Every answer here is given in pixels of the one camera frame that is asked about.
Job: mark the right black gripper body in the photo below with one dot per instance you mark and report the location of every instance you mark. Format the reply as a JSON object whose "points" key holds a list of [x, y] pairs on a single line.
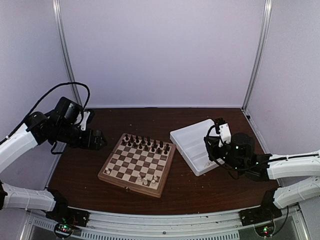
{"points": [[230, 161]]}

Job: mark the dark knight right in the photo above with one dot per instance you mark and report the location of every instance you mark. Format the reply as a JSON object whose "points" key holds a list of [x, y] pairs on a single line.
{"points": [[161, 144]]}

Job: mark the wooden chess board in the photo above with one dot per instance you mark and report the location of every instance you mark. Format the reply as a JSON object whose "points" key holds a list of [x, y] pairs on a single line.
{"points": [[126, 163]]}

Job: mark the front aluminium rail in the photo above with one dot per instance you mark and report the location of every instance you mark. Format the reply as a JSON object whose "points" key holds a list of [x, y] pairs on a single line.
{"points": [[223, 225]]}

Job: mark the dark rook right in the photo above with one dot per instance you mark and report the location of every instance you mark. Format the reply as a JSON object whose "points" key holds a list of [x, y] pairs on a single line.
{"points": [[167, 147]]}

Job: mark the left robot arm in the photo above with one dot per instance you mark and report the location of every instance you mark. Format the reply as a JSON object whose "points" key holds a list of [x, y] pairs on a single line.
{"points": [[66, 123]]}

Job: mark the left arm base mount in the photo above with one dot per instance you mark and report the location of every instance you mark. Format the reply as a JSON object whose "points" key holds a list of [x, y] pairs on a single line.
{"points": [[64, 214]]}

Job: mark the right aluminium frame post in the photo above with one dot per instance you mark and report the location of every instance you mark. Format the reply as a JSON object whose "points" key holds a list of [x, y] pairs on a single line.
{"points": [[264, 30]]}

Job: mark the white plastic tray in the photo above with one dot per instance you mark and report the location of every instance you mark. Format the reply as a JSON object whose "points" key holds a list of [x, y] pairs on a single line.
{"points": [[190, 144]]}

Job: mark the dark queen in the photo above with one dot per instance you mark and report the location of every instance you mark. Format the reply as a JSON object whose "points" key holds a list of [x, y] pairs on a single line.
{"points": [[143, 140]]}

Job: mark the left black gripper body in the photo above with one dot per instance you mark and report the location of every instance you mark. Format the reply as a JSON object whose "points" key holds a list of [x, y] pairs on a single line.
{"points": [[85, 142]]}

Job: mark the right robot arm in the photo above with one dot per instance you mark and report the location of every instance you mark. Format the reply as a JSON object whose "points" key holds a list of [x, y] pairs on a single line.
{"points": [[238, 156]]}

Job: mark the pile of white chess pieces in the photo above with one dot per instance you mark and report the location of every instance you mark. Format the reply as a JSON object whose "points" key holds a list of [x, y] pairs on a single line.
{"points": [[207, 164]]}

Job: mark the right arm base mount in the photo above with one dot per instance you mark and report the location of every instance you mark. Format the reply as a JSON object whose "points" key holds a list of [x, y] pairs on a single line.
{"points": [[267, 211]]}

